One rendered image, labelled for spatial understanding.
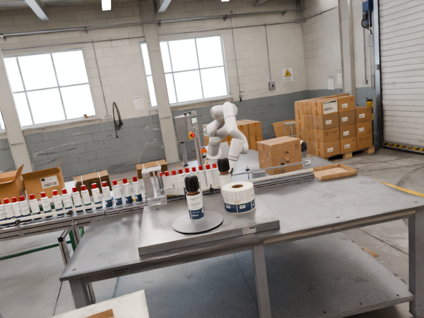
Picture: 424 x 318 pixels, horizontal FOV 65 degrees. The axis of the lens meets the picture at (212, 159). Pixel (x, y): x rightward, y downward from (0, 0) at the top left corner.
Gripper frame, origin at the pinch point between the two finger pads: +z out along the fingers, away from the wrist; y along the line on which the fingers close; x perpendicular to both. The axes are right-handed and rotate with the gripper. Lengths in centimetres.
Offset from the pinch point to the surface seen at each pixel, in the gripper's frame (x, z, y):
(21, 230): -143, 63, 5
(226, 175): -9.9, -9.0, 32.0
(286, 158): 51, -22, -18
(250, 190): 1, -7, 56
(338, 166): 96, -24, -12
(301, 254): 73, 51, 9
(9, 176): -204, 66, -124
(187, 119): -41, -39, 0
